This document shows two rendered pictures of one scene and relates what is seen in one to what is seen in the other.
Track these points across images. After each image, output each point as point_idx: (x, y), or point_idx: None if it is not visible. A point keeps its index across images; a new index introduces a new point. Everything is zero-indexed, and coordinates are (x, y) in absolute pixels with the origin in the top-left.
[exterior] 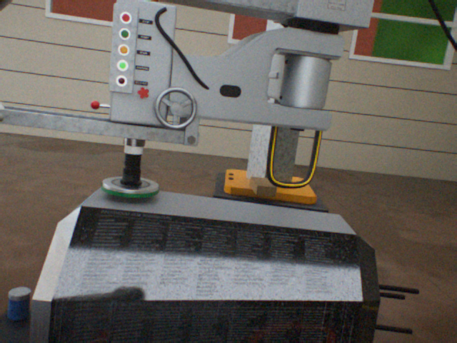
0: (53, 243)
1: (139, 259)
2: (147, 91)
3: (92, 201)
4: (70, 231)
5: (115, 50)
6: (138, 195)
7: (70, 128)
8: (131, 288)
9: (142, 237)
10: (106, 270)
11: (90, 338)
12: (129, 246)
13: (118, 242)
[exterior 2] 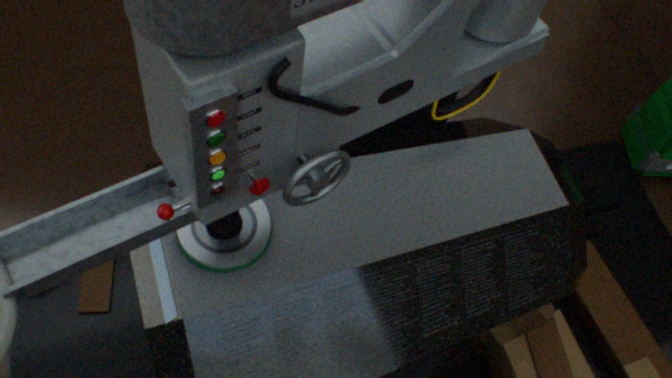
0: (158, 362)
1: (298, 357)
2: (267, 184)
3: (187, 291)
4: (185, 357)
5: (201, 164)
6: (256, 259)
7: (129, 249)
8: None
9: (290, 327)
10: None
11: None
12: (277, 346)
13: (260, 347)
